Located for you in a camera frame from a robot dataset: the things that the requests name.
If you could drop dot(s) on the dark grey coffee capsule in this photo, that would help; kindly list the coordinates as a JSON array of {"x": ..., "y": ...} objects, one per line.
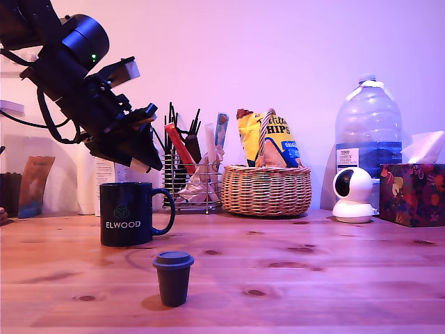
[{"x": 172, "y": 282}]

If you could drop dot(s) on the black straw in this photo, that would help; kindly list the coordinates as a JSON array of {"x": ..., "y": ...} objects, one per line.
[
  {"x": 170, "y": 125},
  {"x": 160, "y": 141},
  {"x": 195, "y": 121}
]

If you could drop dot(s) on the small white carton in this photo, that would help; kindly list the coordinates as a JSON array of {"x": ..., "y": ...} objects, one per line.
[{"x": 104, "y": 170}]

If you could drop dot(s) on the red sachet stick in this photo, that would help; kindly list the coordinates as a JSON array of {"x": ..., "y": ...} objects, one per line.
[{"x": 179, "y": 146}]

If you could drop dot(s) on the brown sachet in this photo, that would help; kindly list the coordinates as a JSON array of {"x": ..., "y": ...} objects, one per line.
[{"x": 193, "y": 148}]

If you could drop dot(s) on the white metal bottle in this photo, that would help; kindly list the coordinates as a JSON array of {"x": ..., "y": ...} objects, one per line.
[{"x": 85, "y": 188}]

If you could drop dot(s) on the white paper straw sleeve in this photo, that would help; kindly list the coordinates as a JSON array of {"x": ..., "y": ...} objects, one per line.
[{"x": 210, "y": 146}]

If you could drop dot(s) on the crumpled white paper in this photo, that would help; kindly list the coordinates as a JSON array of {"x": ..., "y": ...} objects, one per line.
[{"x": 194, "y": 188}]

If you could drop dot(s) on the dark blue Elwood mug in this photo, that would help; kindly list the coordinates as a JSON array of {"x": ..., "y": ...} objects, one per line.
[{"x": 125, "y": 215}]

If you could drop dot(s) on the blue sachet stick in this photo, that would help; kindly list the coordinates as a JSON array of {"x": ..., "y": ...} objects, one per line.
[{"x": 221, "y": 128}]

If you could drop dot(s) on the glass jar white lid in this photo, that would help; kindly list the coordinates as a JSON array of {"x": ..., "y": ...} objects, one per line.
[{"x": 12, "y": 107}]

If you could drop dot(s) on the brown paper pouch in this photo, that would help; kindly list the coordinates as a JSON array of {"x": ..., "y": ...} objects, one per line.
[{"x": 34, "y": 188}]

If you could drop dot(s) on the dark brown ribbed container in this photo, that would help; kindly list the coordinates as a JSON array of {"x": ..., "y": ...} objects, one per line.
[{"x": 9, "y": 195}]

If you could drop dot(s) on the stack of brown coasters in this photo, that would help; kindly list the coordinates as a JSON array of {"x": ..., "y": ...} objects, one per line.
[{"x": 2, "y": 215}]

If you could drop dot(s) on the yellow tortilla chips bag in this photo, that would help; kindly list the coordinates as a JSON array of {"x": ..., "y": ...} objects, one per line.
[{"x": 280, "y": 139}]

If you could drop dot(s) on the large clear water bottle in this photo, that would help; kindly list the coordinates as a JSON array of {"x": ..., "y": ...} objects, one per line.
[{"x": 368, "y": 121}]

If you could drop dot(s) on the floral tissue box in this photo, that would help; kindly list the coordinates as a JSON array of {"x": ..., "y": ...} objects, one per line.
[{"x": 413, "y": 195}]

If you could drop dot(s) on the white tissue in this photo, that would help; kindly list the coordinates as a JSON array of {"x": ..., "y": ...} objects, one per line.
[{"x": 426, "y": 148}]

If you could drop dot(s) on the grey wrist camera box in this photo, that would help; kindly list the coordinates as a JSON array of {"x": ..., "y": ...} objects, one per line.
[{"x": 128, "y": 71}]

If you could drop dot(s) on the white wall socket plate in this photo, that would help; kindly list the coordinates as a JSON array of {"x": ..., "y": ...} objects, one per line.
[{"x": 14, "y": 67}]

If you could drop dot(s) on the small white round camera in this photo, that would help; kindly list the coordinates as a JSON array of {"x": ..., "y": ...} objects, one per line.
[{"x": 354, "y": 188}]

